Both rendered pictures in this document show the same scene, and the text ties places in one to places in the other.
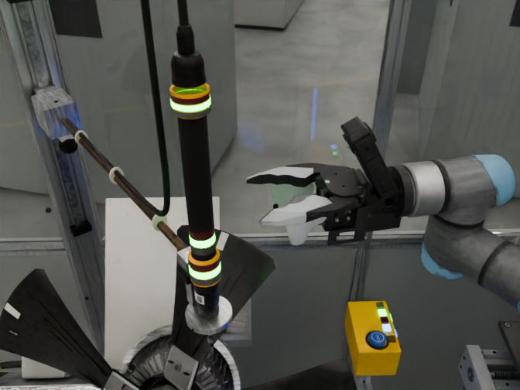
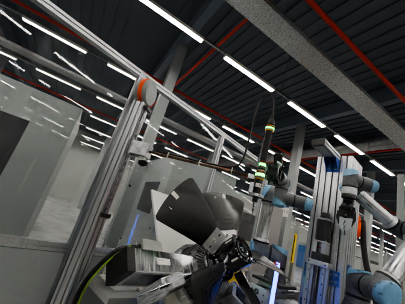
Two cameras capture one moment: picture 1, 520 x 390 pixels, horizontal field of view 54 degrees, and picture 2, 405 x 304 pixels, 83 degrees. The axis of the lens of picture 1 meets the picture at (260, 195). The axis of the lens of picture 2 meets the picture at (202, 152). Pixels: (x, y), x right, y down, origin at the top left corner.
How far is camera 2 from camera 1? 126 cm
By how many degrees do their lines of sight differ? 65
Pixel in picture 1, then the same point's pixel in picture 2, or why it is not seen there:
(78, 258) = (91, 236)
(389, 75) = (208, 188)
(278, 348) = not seen: outside the picture
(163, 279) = not seen: hidden behind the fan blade
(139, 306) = (170, 237)
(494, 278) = (298, 199)
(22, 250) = (17, 243)
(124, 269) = not seen: hidden behind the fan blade
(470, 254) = (290, 195)
